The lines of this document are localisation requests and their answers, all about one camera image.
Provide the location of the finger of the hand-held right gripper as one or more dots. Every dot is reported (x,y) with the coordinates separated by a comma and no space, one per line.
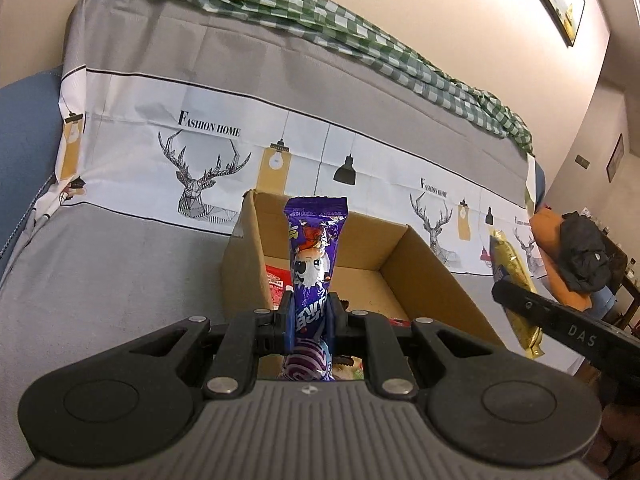
(525,300)

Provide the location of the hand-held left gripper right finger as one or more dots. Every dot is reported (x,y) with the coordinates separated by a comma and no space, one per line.
(331,325)

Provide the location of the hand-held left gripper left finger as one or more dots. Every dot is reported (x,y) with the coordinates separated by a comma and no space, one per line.
(287,330)

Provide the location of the gold snack packet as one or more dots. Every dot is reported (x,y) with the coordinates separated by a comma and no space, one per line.
(515,270)

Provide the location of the purple cartoon snack packet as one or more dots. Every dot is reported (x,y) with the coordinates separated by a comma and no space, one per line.
(312,260)

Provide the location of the brown cardboard box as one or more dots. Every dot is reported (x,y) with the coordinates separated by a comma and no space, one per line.
(425,285)

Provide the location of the red white-label snack packet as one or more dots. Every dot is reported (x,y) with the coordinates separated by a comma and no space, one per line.
(277,287)

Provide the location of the beige green-red snack packet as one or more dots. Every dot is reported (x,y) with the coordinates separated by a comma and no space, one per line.
(347,366)

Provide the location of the wooden side table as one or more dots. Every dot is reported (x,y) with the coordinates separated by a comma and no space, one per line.
(627,290)

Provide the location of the orange cushion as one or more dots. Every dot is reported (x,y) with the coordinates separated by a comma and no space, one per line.
(547,240)

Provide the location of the black garment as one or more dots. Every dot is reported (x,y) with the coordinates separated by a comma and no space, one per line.
(585,255)

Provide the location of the grey deer-print sofa cover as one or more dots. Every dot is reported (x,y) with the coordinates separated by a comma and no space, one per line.
(125,270)

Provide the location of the blue sofa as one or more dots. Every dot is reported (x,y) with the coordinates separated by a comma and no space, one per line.
(25,160)

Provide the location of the green checked cloth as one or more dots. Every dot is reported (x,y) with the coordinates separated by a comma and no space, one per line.
(300,10)

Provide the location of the wall switch plate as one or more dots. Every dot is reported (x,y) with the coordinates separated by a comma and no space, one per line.
(582,160)

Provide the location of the small dark picture frame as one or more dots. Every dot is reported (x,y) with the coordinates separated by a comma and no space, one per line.
(615,157)

